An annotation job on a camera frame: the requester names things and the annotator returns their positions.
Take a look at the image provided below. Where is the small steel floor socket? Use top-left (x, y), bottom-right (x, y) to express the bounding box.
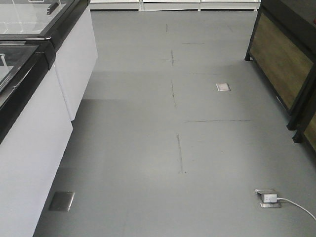
top-left (216, 83), bottom-right (231, 91)

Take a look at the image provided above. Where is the near white chest freezer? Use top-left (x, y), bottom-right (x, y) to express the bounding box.
top-left (0, 41), bottom-right (73, 237)

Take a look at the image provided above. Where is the white chest freezer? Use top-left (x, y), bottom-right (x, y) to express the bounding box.
top-left (0, 0), bottom-right (98, 120)
top-left (0, 41), bottom-right (73, 237)

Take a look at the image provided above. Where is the open steel floor socket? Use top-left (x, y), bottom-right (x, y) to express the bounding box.
top-left (255, 189), bottom-right (281, 208)

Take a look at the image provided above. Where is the closed steel floor socket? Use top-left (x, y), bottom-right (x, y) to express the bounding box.
top-left (49, 191), bottom-right (75, 212)

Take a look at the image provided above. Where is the white supermarket shelving unit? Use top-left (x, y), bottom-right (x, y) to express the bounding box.
top-left (89, 0), bottom-right (261, 11)

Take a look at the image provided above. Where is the far white chest freezer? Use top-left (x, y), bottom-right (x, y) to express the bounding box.
top-left (0, 0), bottom-right (98, 120)

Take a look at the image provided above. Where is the white power adapter plug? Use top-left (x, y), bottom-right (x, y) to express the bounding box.
top-left (261, 194), bottom-right (277, 203)

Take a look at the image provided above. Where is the far wooden display stand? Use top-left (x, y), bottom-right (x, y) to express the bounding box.
top-left (244, 0), bottom-right (316, 130)

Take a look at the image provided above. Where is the wooden display stand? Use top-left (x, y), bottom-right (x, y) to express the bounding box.
top-left (292, 103), bottom-right (316, 157)
top-left (244, 0), bottom-right (316, 130)

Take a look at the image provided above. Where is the near wooden display stand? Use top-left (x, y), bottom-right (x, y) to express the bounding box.
top-left (292, 103), bottom-right (316, 157)

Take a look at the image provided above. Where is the white power cable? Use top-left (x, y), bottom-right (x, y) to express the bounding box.
top-left (276, 197), bottom-right (316, 221)

